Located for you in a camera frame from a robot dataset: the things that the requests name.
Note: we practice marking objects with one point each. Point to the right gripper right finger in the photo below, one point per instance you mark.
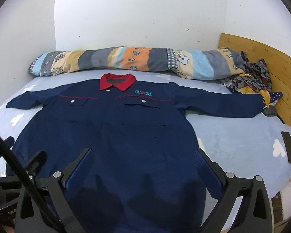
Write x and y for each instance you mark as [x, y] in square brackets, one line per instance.
[254, 214]

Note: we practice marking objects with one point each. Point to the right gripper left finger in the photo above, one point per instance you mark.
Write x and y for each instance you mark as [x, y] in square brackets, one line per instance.
[53, 213]

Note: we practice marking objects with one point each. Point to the navy work jacket red collar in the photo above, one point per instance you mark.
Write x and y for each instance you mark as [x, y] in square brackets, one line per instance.
[143, 178]

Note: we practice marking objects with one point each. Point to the black smartphone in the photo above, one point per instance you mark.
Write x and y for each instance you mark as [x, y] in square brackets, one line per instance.
[287, 142]

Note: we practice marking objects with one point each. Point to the light blue cloud bedsheet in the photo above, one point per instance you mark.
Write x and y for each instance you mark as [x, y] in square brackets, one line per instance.
[244, 146]

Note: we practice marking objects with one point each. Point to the small dark grey pouch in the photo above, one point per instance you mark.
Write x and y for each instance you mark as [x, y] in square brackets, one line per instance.
[269, 111]

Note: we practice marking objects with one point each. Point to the patterned crumpled cloth pile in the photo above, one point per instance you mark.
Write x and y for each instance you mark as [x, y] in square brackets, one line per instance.
[255, 79]

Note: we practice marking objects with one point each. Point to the wooden headboard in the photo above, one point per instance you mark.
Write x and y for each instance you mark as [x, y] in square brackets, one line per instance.
[279, 65]

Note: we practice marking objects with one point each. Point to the striped patchwork rolled quilt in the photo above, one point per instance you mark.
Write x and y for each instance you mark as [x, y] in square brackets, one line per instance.
[194, 64]

